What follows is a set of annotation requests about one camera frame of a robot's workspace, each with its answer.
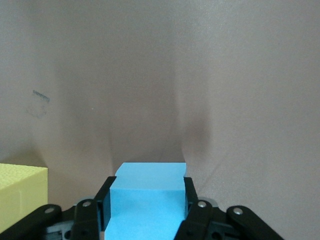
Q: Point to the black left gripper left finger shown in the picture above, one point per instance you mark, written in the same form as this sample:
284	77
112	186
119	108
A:
85	220

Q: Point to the blue foam block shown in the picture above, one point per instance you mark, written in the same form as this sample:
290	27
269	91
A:
147	195

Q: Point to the brown table cover sheet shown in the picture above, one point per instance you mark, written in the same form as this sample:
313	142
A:
160	75

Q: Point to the yellow foam block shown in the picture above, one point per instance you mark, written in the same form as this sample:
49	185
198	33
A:
22	190

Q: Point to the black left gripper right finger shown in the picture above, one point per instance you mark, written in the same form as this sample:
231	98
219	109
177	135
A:
207	220

